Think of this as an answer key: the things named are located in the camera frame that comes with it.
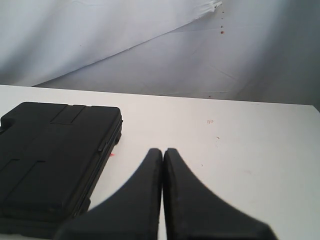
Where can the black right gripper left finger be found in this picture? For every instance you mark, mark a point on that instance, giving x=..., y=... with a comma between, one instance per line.
x=131, y=213

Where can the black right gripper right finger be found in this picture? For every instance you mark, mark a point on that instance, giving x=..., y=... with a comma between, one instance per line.
x=193, y=212

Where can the white backdrop cloth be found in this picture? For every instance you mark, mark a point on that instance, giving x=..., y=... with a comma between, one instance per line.
x=245, y=50

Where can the black plastic carry case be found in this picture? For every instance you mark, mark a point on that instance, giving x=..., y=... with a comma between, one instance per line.
x=51, y=158

